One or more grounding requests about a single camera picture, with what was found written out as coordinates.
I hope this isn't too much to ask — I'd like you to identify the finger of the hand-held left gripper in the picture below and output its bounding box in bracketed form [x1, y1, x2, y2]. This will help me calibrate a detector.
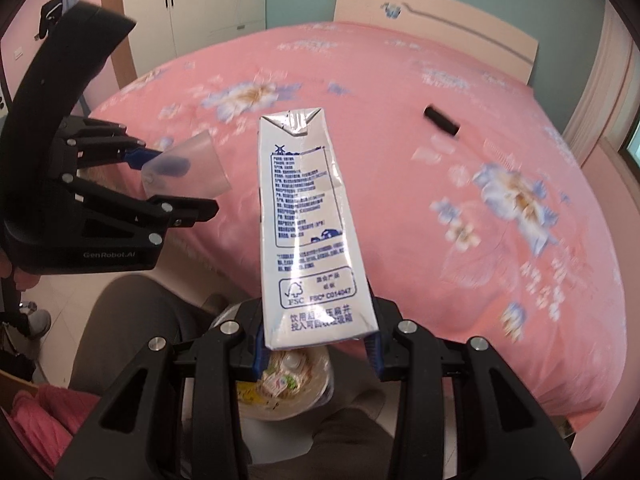
[65, 175, 220, 242]
[60, 116, 191, 176]

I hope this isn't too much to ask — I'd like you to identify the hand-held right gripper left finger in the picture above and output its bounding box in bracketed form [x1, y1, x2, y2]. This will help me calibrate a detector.
[54, 297, 266, 480]

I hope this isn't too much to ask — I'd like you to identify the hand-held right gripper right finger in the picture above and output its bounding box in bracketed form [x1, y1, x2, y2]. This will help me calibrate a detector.
[364, 280, 583, 480]

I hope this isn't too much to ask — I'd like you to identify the white waste bin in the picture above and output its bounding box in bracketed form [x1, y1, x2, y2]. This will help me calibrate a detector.
[207, 302, 336, 413]

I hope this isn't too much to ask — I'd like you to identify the clear plastic cup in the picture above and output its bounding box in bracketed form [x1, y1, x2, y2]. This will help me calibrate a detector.
[141, 129, 233, 200]

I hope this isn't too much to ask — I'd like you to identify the white milk carton blue print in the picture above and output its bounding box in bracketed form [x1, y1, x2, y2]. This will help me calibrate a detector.
[257, 106, 379, 352]

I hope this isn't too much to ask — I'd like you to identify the person's left hand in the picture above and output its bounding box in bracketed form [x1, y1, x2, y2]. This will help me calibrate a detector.
[0, 252, 38, 292]

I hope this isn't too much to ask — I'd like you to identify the clear bin liner bag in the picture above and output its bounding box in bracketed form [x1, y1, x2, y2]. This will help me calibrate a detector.
[300, 347, 337, 411]

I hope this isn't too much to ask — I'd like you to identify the hanging black item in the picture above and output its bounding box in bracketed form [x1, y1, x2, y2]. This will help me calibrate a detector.
[37, 0, 66, 42]

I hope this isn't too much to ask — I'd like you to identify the pink floral bedspread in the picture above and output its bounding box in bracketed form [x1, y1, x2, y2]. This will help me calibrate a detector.
[90, 21, 628, 431]

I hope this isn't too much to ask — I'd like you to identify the white wardrobe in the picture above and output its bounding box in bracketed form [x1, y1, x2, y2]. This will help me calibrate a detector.
[102, 0, 267, 80]

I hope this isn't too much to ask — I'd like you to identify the grey shoe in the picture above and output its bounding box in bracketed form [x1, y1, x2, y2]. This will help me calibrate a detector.
[20, 307, 53, 341]

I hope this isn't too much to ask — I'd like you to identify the pink quilted jacket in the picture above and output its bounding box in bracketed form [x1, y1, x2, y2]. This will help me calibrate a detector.
[10, 385, 102, 473]

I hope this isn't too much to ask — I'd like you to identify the black cylinder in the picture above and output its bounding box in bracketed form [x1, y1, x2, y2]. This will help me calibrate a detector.
[423, 105, 462, 137]

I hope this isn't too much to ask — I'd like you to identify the cream bed headboard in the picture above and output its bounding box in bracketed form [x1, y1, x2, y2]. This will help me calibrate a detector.
[332, 0, 540, 83]

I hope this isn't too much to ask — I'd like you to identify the dark framed window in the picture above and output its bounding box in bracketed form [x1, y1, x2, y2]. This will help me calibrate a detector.
[617, 110, 640, 167]

